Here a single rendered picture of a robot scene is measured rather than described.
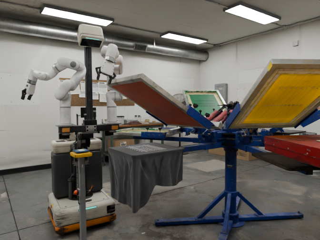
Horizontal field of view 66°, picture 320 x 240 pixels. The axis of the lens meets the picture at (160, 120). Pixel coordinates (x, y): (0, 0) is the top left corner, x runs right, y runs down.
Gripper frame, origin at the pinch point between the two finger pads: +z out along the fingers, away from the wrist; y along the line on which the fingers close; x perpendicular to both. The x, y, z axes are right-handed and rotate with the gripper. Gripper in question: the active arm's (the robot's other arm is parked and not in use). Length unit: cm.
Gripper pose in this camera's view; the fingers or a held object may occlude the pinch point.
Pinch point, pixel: (103, 81)
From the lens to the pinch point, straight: 189.8
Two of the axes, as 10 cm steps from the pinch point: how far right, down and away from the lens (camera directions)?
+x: 5.8, 0.4, -8.1
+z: -2.3, 9.7, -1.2
